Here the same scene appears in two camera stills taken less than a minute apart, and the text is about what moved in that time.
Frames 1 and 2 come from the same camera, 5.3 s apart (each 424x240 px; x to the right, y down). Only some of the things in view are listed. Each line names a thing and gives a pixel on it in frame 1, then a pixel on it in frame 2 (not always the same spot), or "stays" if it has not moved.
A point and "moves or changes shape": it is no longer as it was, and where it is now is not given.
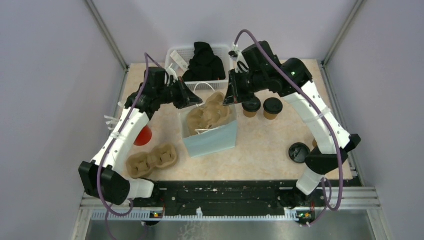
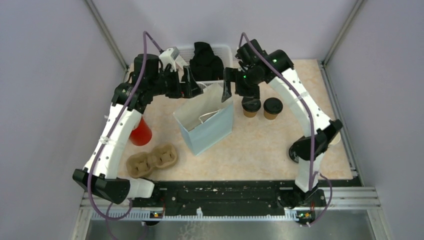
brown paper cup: (249, 114) stays
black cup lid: (253, 105) stays
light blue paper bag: (214, 140) moves or changes shape
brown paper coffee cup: (269, 116) stays
